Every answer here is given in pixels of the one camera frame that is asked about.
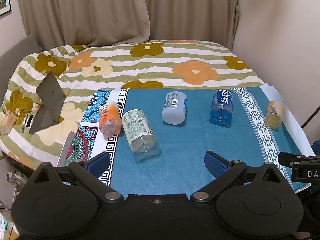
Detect clear cup with green label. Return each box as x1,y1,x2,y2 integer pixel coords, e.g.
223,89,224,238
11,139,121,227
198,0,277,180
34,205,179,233
121,109,161,163

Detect orange clear plastic cup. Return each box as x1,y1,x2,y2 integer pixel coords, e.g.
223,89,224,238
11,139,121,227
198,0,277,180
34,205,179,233
99,100,122,138

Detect blue plastic cup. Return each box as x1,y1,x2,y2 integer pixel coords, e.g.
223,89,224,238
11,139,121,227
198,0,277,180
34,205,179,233
209,90,233,127

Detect small yellow orange cup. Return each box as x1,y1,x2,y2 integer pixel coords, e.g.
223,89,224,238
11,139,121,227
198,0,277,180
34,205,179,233
265,100,283,129

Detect frosted white plastic cup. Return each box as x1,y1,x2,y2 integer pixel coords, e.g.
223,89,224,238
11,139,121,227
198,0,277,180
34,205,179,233
162,91,187,125

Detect teal patterned cloth mat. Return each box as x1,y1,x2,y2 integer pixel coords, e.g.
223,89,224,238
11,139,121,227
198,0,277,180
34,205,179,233
66,87,299,196

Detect white board under mat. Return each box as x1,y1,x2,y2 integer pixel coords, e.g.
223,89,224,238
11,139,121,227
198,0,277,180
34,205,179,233
260,83,315,157

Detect grey open laptop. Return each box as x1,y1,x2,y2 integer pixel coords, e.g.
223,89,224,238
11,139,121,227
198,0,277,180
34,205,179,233
29,71,66,134

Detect floral striped duvet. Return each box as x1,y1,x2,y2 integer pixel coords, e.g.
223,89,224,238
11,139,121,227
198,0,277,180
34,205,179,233
1,40,263,169

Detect grey headboard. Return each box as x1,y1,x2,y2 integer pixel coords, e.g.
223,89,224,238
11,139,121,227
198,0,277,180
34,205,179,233
0,35,42,103

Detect beige curtains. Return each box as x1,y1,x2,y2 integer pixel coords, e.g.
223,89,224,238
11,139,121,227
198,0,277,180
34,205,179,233
18,0,239,49

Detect black cable at right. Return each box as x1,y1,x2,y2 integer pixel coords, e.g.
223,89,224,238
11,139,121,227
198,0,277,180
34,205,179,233
300,104,320,129

